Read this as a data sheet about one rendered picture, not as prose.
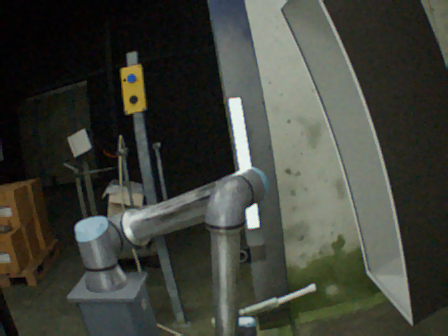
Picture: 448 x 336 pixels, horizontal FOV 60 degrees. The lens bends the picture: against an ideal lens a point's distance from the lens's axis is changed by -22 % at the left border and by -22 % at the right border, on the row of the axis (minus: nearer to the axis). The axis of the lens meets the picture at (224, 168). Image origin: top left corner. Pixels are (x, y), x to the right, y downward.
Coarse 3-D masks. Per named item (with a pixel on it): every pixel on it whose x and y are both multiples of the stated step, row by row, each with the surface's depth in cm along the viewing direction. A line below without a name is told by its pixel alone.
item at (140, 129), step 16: (128, 64) 246; (144, 112) 253; (144, 128) 250; (144, 144) 252; (144, 160) 253; (144, 176) 254; (160, 240) 258; (160, 256) 260; (176, 288) 263; (176, 304) 264; (176, 320) 265
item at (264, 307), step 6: (306, 288) 195; (312, 288) 194; (294, 294) 195; (300, 294) 195; (270, 300) 196; (276, 300) 194; (282, 300) 195; (288, 300) 195; (252, 306) 196; (258, 306) 194; (264, 306) 193; (270, 306) 193; (276, 306) 194; (240, 312) 194; (246, 312) 194; (252, 312) 194; (258, 312) 194; (264, 312) 194
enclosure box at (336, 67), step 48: (288, 0) 163; (336, 0) 113; (384, 0) 113; (336, 48) 173; (384, 48) 115; (432, 48) 115; (336, 96) 176; (384, 96) 117; (432, 96) 117; (336, 144) 178; (384, 144) 118; (432, 144) 119; (384, 192) 181; (432, 192) 121; (384, 240) 184; (432, 240) 123; (384, 288) 164; (432, 288) 125
